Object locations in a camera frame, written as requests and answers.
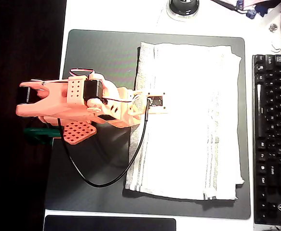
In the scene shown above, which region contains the white striped towel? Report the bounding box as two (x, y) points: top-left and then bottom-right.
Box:
(124, 41), (246, 201)

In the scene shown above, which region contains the black desk mat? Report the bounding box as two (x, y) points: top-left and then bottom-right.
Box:
(44, 29), (251, 220)

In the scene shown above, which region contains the green table clamp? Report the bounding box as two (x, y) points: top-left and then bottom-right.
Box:
(23, 127), (64, 145)

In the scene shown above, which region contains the black rectangular pad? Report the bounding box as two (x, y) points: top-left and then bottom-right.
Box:
(43, 215), (176, 231)

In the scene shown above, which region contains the black round cup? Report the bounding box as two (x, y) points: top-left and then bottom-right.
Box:
(166, 0), (201, 21)

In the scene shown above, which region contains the black keyboard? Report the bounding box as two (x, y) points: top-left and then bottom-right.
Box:
(252, 54), (281, 227)

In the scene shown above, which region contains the dark blue plastic object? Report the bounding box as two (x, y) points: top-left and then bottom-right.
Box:
(255, 2), (275, 17)

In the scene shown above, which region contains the orange gripper camera mount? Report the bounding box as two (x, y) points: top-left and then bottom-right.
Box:
(146, 92), (168, 114)

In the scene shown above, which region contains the orange perforated base plate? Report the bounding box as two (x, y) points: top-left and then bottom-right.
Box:
(62, 121), (97, 145)

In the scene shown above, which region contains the red white servo wire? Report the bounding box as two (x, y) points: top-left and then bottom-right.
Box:
(69, 68), (94, 78)

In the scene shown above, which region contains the black camera cable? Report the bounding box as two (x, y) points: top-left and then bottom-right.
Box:
(57, 98), (152, 188)

